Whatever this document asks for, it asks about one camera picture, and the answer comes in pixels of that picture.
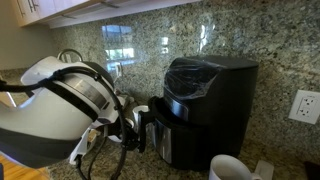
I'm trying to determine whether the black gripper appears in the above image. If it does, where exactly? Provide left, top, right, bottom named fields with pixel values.
left=105, top=120, right=146, bottom=154

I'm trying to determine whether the air fryer basket with handle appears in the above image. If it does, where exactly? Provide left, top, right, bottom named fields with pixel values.
left=137, top=96, right=208, bottom=168

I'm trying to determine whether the black air fryer body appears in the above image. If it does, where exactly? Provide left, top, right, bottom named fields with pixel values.
left=163, top=55, right=260, bottom=172

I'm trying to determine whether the small white paper cup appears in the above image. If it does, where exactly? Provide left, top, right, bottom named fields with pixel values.
left=132, top=105, right=152, bottom=130

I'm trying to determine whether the large plain white mug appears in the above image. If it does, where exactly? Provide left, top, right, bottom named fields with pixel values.
left=209, top=154, right=263, bottom=180

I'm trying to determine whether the chrome faucet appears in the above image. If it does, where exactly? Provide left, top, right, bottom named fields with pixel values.
left=56, top=48, right=85, bottom=65

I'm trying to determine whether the small white block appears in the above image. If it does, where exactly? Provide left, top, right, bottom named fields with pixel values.
left=254, top=159, right=275, bottom=180

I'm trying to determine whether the dark object at counter edge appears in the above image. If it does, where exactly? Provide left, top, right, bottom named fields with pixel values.
left=304, top=161, right=320, bottom=180

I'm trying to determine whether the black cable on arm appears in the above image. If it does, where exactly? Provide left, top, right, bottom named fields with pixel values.
left=0, top=66, right=130, bottom=180

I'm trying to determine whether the white wall outlet with plug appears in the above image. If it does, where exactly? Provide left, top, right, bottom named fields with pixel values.
left=114, top=62, right=124, bottom=78

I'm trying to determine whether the wooden wall cabinet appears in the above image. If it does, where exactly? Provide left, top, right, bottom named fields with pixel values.
left=12, top=0, right=203, bottom=30

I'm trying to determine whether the white empty wall outlet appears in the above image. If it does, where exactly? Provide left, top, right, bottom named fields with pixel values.
left=288, top=89, right=320, bottom=126

